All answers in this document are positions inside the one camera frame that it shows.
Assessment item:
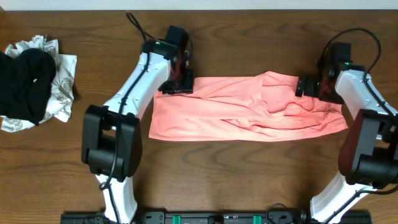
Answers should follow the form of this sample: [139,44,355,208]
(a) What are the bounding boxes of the pink printed t-shirt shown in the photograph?
[149,72,348,142]

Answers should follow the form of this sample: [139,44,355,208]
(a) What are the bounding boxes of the black garment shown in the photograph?
[1,49,57,126]

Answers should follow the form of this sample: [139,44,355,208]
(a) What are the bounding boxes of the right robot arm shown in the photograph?
[295,62,397,223]

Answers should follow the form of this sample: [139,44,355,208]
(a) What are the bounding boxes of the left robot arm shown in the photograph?
[81,39,193,223]

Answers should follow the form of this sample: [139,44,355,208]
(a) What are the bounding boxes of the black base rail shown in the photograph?
[60,210,373,224]

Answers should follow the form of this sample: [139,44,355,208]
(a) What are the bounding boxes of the white floral patterned cloth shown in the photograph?
[1,35,77,133]

